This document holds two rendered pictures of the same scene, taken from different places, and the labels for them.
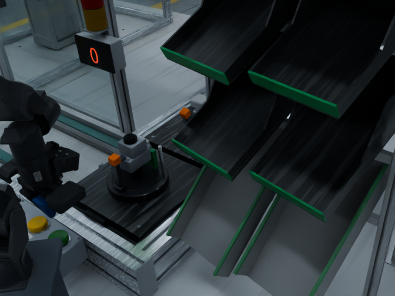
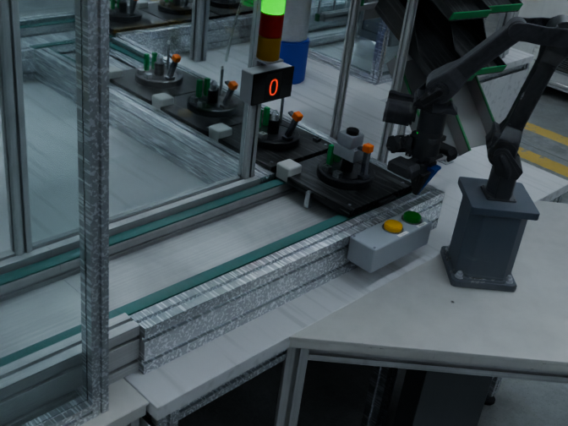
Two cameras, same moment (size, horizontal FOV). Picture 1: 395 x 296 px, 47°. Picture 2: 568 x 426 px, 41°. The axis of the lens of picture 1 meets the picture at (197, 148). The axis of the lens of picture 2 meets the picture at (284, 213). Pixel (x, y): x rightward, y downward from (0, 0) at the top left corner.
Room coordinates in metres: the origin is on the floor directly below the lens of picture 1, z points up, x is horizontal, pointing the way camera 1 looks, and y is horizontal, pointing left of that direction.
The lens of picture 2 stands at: (0.95, 1.81, 1.78)
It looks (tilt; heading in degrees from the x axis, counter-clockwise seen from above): 29 degrees down; 270
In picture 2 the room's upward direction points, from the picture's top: 7 degrees clockwise
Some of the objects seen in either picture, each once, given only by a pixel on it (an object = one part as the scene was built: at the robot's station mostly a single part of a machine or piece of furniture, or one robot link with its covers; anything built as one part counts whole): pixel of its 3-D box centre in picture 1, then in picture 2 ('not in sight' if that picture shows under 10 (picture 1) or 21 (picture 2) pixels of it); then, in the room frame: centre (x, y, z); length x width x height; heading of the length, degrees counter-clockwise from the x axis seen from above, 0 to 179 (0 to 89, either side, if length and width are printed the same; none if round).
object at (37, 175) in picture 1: (36, 170); (426, 147); (0.67, 0.29, 1.14); 0.19 x 0.06 x 0.08; 50
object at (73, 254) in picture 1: (42, 235); (390, 239); (0.71, 0.35, 0.93); 0.21 x 0.07 x 0.06; 49
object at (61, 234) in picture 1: (58, 239); (412, 218); (0.66, 0.29, 0.96); 0.04 x 0.04 x 0.02
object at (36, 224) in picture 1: (37, 225); (392, 227); (0.71, 0.35, 0.96); 0.04 x 0.04 x 0.02
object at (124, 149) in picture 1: (135, 148); (347, 141); (0.82, 0.13, 1.06); 0.08 x 0.04 x 0.07; 139
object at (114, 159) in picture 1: (119, 168); (363, 158); (0.78, 0.17, 1.04); 0.04 x 0.02 x 0.08; 139
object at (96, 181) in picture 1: (139, 185); (344, 180); (0.81, 0.14, 0.96); 0.24 x 0.24 x 0.02; 49
